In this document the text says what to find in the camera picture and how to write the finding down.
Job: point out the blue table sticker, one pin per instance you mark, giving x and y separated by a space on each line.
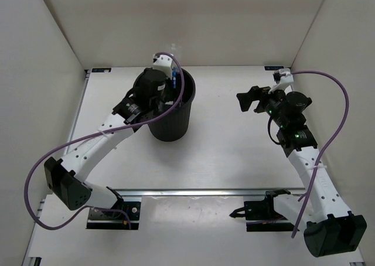
101 70
273 68

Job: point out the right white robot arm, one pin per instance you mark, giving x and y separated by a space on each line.
326 222

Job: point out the right blue table sticker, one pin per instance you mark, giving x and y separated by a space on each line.
273 68

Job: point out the aluminium rail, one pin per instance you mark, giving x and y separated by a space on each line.
190 192

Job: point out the blue label water bottle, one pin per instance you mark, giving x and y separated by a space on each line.
175 71

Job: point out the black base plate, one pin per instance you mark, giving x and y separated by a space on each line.
98 220
261 217

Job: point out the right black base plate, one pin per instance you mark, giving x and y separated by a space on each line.
261 217

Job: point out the left blue table sticker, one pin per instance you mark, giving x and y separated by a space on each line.
101 70

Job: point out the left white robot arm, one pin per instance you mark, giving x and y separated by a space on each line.
67 176

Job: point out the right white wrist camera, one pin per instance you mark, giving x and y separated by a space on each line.
283 79

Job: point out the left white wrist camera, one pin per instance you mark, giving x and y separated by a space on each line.
165 64

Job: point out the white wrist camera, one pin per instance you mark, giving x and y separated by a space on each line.
283 79
165 64

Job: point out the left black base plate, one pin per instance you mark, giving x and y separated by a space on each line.
98 220

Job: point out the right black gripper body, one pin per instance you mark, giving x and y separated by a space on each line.
273 106

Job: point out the black plastic waste bin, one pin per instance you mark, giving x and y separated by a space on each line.
175 119

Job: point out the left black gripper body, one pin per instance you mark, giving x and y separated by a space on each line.
169 94

